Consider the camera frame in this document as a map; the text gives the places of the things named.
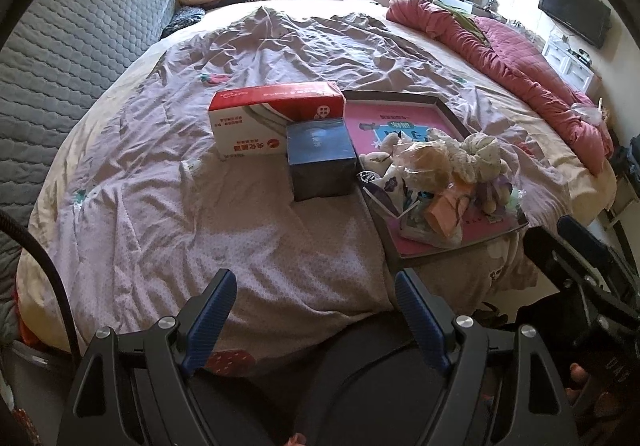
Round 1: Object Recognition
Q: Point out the mauve strawberry print quilt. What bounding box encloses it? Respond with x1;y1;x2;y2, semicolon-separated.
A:
17;6;576;369

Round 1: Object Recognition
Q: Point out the dark patterned pillow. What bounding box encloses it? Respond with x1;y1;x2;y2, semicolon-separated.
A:
160;5;207;40

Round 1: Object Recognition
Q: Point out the orange plastic-wrapped pack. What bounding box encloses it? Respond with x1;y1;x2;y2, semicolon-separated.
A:
425;189;474;237

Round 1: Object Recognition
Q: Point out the white drawer cabinet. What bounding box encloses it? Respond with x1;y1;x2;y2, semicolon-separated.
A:
542;34;599;93

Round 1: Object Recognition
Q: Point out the dark cardboard tray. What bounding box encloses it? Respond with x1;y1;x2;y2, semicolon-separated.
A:
342;90;531;262

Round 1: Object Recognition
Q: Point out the black television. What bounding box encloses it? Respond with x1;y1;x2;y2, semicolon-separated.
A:
537;0;612;50

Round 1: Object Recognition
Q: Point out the red tissue box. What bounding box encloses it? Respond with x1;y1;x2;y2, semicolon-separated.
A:
208;81;347;160

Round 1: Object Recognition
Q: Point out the pink quilt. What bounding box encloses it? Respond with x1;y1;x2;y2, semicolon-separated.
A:
386;0;614;177

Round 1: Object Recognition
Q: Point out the purple cloth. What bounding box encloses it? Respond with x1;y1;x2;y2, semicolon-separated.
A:
477;179;513;199

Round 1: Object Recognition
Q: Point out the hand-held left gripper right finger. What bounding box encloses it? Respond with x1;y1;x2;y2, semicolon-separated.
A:
395;269;583;446

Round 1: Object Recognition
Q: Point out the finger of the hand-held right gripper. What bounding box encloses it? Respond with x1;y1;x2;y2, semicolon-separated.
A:
557;215;630;278
522;225;577;289

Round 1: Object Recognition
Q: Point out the green cloth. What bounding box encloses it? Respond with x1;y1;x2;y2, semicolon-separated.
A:
432;0;494;48

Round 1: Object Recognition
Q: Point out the dark grey box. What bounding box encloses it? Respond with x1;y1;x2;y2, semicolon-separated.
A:
286;119;359;203

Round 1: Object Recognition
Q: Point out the small beige plush toy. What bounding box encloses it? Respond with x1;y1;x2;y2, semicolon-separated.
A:
480;183;527;218

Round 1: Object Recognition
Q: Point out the person's right hand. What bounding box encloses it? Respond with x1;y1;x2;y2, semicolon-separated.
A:
564;361;602;408

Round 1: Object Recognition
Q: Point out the cream bed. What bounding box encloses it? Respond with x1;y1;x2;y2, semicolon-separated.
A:
15;0;618;357

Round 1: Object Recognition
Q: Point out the grey quilted headboard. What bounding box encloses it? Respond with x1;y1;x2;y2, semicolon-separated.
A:
0;0;179;342

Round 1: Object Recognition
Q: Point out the black cable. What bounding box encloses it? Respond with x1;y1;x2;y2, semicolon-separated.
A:
0;209;84;368

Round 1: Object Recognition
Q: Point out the pale green mesh puff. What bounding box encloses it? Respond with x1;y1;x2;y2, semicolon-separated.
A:
450;133;504;185

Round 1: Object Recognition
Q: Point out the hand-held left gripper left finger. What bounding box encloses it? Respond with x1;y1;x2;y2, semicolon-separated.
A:
55;269;238;446

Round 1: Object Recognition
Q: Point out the cream plush toy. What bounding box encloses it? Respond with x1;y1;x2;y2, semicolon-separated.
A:
357;129;442;178

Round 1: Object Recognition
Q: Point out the green white tissue packet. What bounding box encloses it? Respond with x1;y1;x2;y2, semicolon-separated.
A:
400;206;464;248

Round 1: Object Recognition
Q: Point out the clear plastic bag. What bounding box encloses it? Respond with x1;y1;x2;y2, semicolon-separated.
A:
570;101;609;125

